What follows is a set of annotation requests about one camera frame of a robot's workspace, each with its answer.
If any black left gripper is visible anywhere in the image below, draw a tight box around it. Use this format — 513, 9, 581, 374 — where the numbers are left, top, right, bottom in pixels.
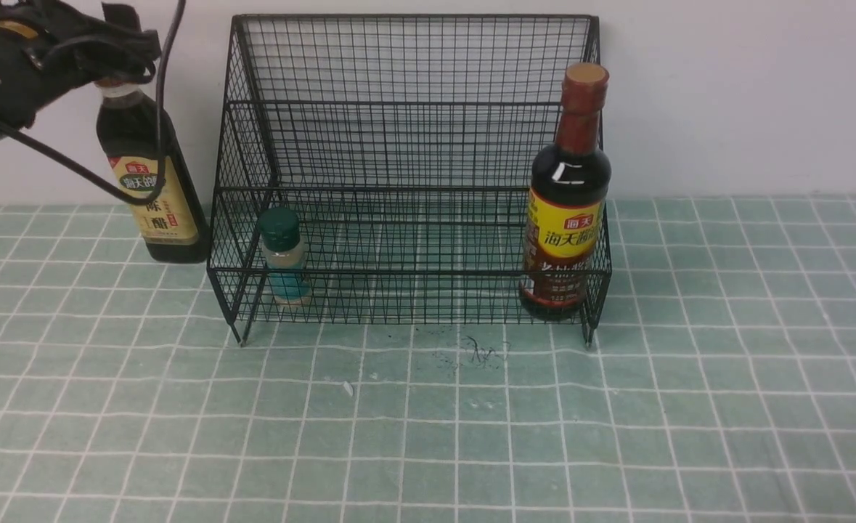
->
24, 1, 162, 92

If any dark vinegar bottle gold cap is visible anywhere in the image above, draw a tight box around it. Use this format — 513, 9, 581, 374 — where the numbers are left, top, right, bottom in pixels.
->
95, 76, 211, 264

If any small green-capped seasoning bottle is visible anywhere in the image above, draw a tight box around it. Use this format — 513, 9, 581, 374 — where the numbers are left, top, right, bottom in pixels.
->
258, 206, 312, 307

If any dark soy sauce bottle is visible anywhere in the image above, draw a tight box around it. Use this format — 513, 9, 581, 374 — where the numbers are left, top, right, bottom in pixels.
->
518, 62, 611, 320

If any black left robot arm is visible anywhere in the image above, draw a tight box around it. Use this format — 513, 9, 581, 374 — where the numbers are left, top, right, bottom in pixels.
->
0, 1, 162, 140

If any green checkered tablecloth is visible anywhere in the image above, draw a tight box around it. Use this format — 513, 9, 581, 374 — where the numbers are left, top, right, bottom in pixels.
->
0, 195, 856, 522

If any black camera cable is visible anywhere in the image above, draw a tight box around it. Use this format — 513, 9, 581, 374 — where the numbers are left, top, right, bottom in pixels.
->
0, 0, 187, 206

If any black wire mesh shelf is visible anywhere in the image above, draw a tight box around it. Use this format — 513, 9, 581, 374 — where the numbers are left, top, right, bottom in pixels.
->
206, 14, 600, 344

